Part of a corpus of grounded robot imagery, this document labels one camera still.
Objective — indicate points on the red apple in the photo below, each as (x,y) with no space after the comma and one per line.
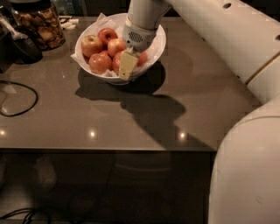
(100,63)
(142,59)
(115,45)
(117,61)
(106,34)

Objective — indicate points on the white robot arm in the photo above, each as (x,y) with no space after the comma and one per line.
(245,182)

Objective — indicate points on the white ceramic bowl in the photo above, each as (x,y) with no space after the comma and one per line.
(154,49)

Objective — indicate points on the yellow-red apple far left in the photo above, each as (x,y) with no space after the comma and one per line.
(90,45)

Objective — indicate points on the silver spoon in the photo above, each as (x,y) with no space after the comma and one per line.
(11,30)

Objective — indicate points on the white sock foot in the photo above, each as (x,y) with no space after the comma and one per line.
(46,173)

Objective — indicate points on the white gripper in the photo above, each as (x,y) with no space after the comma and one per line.
(137,37)

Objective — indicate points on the glass jar of chips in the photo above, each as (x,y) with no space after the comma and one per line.
(41,19)

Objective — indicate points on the white small items behind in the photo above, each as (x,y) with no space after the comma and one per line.
(69,23)

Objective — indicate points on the small red apple hidden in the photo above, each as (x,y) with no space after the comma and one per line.
(104,52)

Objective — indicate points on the black round appliance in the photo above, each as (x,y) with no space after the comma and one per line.
(26,51)

